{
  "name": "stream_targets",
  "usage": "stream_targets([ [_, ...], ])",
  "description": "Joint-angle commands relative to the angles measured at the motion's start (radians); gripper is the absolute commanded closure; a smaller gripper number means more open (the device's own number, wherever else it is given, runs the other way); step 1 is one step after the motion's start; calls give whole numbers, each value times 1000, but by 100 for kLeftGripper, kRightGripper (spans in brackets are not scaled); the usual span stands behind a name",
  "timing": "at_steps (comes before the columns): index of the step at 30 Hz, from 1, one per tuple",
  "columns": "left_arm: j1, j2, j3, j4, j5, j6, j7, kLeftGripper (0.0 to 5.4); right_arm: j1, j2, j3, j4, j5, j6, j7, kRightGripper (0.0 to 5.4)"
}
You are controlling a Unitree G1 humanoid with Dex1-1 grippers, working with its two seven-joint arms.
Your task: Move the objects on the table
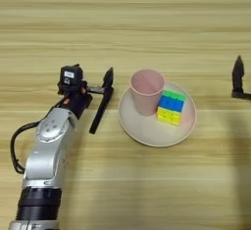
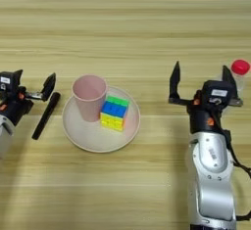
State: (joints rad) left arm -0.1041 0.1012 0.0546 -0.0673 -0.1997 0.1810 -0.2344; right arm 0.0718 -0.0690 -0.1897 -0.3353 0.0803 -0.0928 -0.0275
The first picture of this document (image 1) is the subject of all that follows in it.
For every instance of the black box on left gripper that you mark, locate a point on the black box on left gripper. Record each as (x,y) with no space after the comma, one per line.
(70,79)

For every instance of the colourful puzzle cube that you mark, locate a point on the colourful puzzle cube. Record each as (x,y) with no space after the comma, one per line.
(171,108)

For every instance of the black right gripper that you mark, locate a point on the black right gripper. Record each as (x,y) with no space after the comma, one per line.
(245,96)

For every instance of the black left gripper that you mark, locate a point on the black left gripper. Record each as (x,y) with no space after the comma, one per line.
(76,103)

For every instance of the beige round plate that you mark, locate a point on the beige round plate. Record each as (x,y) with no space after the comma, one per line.
(147,131)

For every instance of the black marker pen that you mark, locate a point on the black marker pen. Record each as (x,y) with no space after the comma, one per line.
(99,113)

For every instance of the pink plastic cup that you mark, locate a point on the pink plastic cup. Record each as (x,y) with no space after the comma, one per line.
(147,87)

